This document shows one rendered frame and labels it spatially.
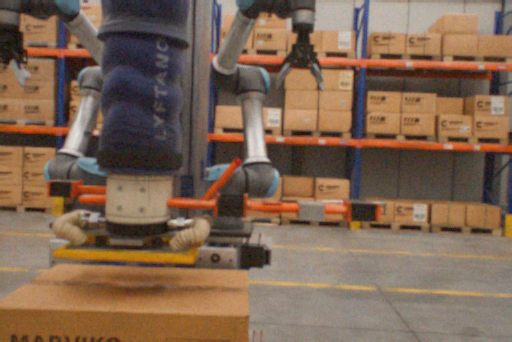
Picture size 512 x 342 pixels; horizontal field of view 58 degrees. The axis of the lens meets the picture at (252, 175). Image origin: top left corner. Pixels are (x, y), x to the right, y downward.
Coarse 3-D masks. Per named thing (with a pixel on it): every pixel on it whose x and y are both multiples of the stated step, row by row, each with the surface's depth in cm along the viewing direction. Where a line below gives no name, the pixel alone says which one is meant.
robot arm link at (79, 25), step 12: (48, 0) 152; (60, 0) 150; (72, 0) 152; (48, 12) 155; (60, 12) 154; (72, 12) 153; (72, 24) 158; (84, 24) 160; (84, 36) 163; (96, 48) 168; (96, 60) 173
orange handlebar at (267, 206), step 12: (84, 192) 149; (96, 192) 149; (168, 204) 121; (180, 204) 121; (192, 204) 121; (204, 204) 121; (252, 204) 122; (264, 204) 122; (276, 204) 122; (288, 204) 122
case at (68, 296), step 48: (48, 288) 120; (96, 288) 122; (144, 288) 123; (192, 288) 125; (240, 288) 127; (0, 336) 106; (48, 336) 106; (96, 336) 106; (144, 336) 106; (192, 336) 106; (240, 336) 107
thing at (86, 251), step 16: (96, 240) 114; (160, 240) 114; (64, 256) 110; (80, 256) 110; (96, 256) 110; (112, 256) 110; (128, 256) 110; (144, 256) 110; (160, 256) 111; (176, 256) 111; (192, 256) 111
